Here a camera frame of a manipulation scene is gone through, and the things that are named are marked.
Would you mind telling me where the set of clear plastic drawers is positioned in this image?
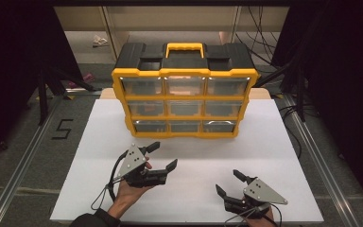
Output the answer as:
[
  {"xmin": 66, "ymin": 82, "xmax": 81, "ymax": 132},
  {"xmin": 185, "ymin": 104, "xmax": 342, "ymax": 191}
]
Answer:
[{"xmin": 119, "ymin": 76, "xmax": 251, "ymax": 134}]

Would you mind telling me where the right hand-held gripper cable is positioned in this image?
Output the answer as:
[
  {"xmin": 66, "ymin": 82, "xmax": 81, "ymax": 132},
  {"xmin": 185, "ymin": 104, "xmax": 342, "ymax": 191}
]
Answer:
[{"xmin": 223, "ymin": 202, "xmax": 284, "ymax": 227}]

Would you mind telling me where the bundle of black cables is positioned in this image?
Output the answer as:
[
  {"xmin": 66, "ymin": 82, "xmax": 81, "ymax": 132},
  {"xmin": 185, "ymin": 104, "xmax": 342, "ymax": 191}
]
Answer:
[{"xmin": 233, "ymin": 6, "xmax": 285, "ymax": 68}]

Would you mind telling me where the hand-held gripper cable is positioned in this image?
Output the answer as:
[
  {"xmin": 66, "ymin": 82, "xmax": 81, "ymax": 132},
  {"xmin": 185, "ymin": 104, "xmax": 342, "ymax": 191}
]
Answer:
[
  {"xmin": 223, "ymin": 202, "xmax": 284, "ymax": 227},
  {"xmin": 90, "ymin": 148, "xmax": 130, "ymax": 212}
]

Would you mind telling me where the person's left hand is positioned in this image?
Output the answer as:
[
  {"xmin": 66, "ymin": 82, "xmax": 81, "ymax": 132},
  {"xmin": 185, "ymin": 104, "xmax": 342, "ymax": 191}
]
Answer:
[{"xmin": 107, "ymin": 179, "xmax": 154, "ymax": 219}]

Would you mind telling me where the beige shelf unit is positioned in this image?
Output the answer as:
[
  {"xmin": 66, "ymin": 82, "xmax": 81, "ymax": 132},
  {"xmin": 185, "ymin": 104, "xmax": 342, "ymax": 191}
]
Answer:
[{"xmin": 53, "ymin": 6, "xmax": 291, "ymax": 64}]

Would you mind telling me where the dark curtain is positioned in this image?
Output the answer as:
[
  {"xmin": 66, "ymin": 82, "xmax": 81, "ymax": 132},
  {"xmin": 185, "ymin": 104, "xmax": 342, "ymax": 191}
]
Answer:
[
  {"xmin": 270, "ymin": 0, "xmax": 363, "ymax": 207},
  {"xmin": 0, "ymin": 0, "xmax": 87, "ymax": 166}
]

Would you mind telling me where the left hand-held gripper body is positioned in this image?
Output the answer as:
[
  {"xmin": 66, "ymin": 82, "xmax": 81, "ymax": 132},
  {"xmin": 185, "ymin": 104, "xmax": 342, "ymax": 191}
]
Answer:
[{"xmin": 116, "ymin": 143, "xmax": 168, "ymax": 189}]

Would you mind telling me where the aluminium floor rail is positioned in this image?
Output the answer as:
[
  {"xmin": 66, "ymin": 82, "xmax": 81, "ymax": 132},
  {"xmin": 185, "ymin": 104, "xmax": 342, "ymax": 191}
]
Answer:
[
  {"xmin": 0, "ymin": 94, "xmax": 65, "ymax": 227},
  {"xmin": 278, "ymin": 94, "xmax": 359, "ymax": 227}
]

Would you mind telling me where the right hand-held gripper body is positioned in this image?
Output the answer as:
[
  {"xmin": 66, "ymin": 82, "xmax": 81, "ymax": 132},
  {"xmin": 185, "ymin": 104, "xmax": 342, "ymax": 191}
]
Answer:
[{"xmin": 223, "ymin": 177, "xmax": 288, "ymax": 220}]

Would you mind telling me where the person's right hand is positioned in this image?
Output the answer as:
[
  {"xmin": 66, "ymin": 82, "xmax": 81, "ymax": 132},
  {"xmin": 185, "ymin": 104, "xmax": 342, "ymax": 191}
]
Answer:
[{"xmin": 243, "ymin": 207, "xmax": 277, "ymax": 227}]

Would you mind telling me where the yellow black drawer organizer cabinet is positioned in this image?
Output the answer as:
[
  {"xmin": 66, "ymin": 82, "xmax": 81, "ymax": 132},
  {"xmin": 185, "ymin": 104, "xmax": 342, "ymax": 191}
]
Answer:
[{"xmin": 111, "ymin": 42, "xmax": 260, "ymax": 140}]

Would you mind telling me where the white crumpled item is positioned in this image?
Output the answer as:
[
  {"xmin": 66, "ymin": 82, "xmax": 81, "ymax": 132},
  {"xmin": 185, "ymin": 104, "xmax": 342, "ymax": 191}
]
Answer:
[{"xmin": 92, "ymin": 34, "xmax": 110, "ymax": 48}]

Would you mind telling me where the left hand-held gripper cable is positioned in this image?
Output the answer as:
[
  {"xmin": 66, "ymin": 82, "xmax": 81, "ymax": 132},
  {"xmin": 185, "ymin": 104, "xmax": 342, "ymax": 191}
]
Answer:
[{"xmin": 90, "ymin": 148, "xmax": 130, "ymax": 212}]

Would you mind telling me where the purple item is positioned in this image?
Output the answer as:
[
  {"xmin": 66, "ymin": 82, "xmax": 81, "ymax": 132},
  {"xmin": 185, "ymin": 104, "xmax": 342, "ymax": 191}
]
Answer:
[{"xmin": 68, "ymin": 72, "xmax": 96, "ymax": 90}]

